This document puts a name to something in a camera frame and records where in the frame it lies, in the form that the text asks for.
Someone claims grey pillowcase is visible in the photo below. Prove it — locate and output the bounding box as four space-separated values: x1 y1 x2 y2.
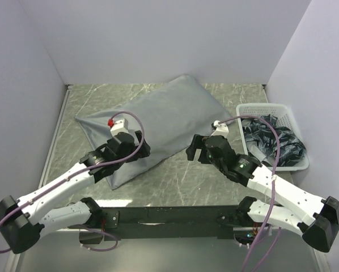
75 75 231 190

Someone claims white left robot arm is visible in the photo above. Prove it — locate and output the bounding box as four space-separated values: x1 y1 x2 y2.
0 130 150 254

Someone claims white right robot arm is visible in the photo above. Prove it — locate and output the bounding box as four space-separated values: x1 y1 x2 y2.
186 134 339 253

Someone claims white plastic basket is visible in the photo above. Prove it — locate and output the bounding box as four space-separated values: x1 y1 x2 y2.
236 103 309 172

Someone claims dark patterned cloth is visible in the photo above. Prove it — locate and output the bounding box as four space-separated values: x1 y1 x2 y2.
241 114 306 167

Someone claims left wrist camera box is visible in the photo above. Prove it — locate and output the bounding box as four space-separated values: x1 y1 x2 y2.
108 118 128 137

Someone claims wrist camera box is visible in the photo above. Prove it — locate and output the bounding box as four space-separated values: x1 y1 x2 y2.
108 118 128 137
210 120 229 138

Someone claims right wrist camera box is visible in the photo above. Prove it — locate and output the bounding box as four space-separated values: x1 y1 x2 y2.
210 120 229 138

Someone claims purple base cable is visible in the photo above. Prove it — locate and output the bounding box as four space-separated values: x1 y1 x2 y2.
80 225 121 252

